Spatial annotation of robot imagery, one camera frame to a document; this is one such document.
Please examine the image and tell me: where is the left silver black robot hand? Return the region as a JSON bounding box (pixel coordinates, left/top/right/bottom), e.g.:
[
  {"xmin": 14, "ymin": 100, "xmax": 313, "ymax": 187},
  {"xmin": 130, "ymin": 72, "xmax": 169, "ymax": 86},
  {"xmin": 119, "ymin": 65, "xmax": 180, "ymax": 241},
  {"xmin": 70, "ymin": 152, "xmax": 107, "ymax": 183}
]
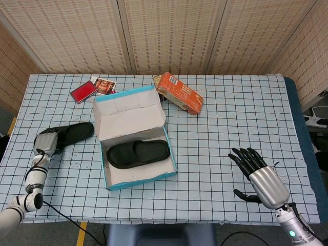
[{"xmin": 34, "ymin": 128, "xmax": 62, "ymax": 156}]

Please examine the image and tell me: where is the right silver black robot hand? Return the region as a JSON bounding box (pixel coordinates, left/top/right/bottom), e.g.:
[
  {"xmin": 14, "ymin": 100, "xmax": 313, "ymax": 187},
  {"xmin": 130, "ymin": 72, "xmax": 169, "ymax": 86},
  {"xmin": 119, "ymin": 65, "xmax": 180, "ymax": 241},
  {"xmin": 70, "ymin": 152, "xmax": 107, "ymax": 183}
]
[{"xmin": 228, "ymin": 147, "xmax": 292, "ymax": 208}]

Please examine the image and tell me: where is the black rubber slipper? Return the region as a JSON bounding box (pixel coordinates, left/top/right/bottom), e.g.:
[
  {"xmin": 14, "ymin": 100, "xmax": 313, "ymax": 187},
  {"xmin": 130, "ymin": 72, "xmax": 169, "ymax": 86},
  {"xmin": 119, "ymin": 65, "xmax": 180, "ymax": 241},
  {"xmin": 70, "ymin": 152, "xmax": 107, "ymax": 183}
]
[
  {"xmin": 106, "ymin": 139, "xmax": 170, "ymax": 170},
  {"xmin": 38, "ymin": 122, "xmax": 95, "ymax": 154}
]

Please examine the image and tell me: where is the blue cardboard shoe box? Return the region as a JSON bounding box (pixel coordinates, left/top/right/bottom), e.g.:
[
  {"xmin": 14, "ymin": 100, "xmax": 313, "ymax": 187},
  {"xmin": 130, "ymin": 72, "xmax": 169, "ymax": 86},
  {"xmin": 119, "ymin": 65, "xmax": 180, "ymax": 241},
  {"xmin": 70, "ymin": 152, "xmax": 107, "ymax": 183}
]
[{"xmin": 92, "ymin": 86, "xmax": 178, "ymax": 192}]

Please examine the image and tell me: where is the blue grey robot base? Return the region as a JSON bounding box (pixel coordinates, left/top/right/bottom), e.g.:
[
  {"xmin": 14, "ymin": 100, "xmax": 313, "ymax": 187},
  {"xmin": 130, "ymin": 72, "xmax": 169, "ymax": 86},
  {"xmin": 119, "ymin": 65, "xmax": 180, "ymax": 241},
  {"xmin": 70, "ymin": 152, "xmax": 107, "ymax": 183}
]
[{"xmin": 106, "ymin": 224, "xmax": 216, "ymax": 246}]

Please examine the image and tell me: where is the dark blue table pad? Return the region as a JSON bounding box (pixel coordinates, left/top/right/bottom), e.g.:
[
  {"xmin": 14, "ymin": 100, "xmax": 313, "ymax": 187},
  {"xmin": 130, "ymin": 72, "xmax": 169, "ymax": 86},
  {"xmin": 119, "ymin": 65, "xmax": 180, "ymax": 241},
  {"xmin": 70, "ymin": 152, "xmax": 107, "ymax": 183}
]
[{"xmin": 283, "ymin": 76, "xmax": 328, "ymax": 223}]

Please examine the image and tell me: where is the red card case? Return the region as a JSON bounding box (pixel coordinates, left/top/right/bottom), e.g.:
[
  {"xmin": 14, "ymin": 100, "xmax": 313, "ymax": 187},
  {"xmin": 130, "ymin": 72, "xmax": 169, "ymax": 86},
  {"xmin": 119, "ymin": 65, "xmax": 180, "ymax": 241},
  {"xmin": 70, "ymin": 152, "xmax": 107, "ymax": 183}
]
[{"xmin": 70, "ymin": 80, "xmax": 98, "ymax": 105}]

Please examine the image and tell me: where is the blue checkered tablecloth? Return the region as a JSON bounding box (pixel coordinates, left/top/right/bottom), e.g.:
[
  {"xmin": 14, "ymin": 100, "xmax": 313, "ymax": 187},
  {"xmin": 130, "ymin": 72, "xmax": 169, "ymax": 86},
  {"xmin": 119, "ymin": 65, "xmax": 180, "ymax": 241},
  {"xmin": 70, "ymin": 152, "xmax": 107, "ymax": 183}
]
[{"xmin": 0, "ymin": 73, "xmax": 321, "ymax": 226}]

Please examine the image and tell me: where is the printed photo card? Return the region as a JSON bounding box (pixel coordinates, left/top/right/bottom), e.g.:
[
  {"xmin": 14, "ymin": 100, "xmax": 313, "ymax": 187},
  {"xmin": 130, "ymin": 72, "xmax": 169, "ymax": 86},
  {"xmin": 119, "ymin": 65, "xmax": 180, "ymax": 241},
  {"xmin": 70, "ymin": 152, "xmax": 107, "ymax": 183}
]
[{"xmin": 90, "ymin": 76, "xmax": 118, "ymax": 97}]

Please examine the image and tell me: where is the white chair base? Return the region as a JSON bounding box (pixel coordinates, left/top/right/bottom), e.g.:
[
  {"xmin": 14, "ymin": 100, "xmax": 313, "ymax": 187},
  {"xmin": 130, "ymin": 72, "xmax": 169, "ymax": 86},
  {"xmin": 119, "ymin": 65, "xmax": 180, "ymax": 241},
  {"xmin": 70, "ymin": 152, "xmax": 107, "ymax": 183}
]
[{"xmin": 303, "ymin": 106, "xmax": 328, "ymax": 129}]

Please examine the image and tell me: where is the orange snack box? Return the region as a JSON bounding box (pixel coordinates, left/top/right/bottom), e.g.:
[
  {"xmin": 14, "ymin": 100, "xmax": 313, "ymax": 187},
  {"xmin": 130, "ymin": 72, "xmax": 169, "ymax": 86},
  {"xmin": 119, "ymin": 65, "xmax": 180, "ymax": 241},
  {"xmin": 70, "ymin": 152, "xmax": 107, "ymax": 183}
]
[{"xmin": 153, "ymin": 71, "xmax": 204, "ymax": 115}]

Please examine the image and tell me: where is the woven bamboo folding screen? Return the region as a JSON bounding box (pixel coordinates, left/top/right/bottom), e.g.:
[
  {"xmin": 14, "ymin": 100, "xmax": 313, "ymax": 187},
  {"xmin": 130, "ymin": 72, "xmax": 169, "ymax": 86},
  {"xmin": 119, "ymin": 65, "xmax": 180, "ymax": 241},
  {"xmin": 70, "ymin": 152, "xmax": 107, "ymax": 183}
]
[{"xmin": 0, "ymin": 0, "xmax": 328, "ymax": 113}]

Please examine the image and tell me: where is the black floor cable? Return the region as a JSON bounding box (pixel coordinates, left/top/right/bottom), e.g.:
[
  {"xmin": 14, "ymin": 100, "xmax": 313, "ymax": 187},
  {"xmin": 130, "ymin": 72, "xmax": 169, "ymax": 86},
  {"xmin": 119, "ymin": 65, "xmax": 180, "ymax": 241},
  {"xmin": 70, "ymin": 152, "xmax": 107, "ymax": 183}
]
[{"xmin": 221, "ymin": 231, "xmax": 270, "ymax": 246}]

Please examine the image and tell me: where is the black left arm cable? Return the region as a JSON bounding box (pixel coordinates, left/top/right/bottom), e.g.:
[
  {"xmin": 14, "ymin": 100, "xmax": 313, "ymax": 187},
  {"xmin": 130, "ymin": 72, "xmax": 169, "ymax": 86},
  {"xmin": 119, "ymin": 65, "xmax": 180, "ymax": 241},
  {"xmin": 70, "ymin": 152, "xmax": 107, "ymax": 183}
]
[{"xmin": 24, "ymin": 148, "xmax": 103, "ymax": 245}]

